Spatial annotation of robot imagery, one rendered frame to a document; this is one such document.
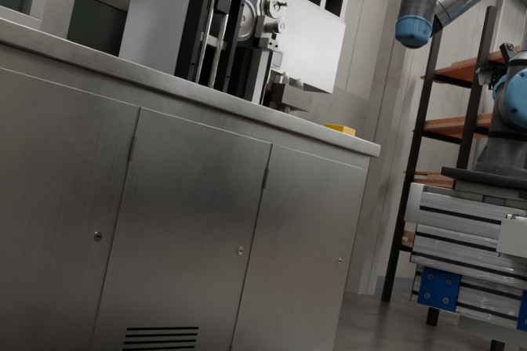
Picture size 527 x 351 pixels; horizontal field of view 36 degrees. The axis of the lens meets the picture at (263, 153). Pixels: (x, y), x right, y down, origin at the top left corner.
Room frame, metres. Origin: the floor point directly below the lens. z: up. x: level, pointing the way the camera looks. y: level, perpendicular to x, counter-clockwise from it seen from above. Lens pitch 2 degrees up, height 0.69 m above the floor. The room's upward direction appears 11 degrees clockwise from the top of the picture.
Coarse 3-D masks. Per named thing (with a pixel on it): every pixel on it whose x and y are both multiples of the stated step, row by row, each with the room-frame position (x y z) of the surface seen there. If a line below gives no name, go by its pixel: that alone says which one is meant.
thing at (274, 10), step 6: (270, 0) 2.47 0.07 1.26; (276, 0) 2.49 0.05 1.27; (282, 0) 2.51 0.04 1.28; (270, 6) 2.47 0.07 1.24; (276, 6) 2.49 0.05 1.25; (282, 6) 2.51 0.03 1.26; (270, 12) 2.47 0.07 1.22; (276, 12) 2.49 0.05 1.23; (282, 12) 2.52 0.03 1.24; (276, 18) 2.50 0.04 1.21
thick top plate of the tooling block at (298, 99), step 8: (272, 88) 2.59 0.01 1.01; (280, 88) 2.57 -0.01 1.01; (288, 88) 2.58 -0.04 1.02; (264, 96) 2.61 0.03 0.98; (272, 96) 2.59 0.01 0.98; (280, 96) 2.57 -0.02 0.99; (288, 96) 2.58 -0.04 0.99; (296, 96) 2.62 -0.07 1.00; (304, 96) 2.65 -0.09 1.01; (312, 96) 2.69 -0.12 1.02; (280, 104) 2.64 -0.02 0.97; (288, 104) 2.59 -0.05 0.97; (296, 104) 2.63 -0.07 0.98; (304, 104) 2.66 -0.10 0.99
